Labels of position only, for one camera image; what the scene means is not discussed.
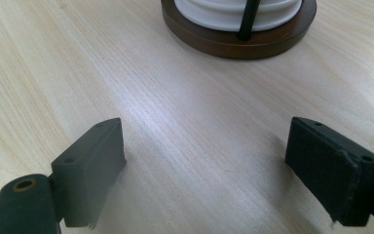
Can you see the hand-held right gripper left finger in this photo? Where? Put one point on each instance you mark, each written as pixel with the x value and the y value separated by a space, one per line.
pixel 87 169

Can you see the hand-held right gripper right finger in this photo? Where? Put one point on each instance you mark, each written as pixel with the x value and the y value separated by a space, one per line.
pixel 328 169

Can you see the stack of white paper cups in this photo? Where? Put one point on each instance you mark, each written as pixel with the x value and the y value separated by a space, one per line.
pixel 207 14

